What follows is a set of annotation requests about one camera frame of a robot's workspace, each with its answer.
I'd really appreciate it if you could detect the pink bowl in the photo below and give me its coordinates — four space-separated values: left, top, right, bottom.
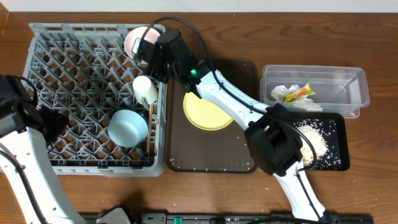
124 27 161 67

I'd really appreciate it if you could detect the cream cup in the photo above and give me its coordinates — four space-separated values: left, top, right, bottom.
132 75 158 105

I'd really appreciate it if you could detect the yellow plate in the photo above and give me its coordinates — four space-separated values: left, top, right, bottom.
183 93 233 131

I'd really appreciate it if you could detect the light blue bowl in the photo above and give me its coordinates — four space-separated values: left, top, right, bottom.
108 110 149 147

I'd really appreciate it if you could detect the green snack wrapper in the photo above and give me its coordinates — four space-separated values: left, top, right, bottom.
283 83 316 102

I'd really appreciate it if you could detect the white napkin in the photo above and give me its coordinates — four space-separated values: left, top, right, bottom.
271 85 323 112

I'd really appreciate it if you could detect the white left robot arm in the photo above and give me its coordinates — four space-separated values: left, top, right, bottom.
1 75 86 223

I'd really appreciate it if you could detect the grey plastic dish rack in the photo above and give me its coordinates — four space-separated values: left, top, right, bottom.
24 23 167 177

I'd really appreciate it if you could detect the dark brown serving tray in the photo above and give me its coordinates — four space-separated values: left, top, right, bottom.
166 59 259 174

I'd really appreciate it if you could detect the spilled rice pile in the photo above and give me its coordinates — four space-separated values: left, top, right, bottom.
297 125 328 166

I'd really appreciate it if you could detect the black tray bin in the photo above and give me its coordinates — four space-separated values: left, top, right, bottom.
289 112 350 171

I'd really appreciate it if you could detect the clear plastic bin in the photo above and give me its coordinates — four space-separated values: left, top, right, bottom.
260 65 370 118

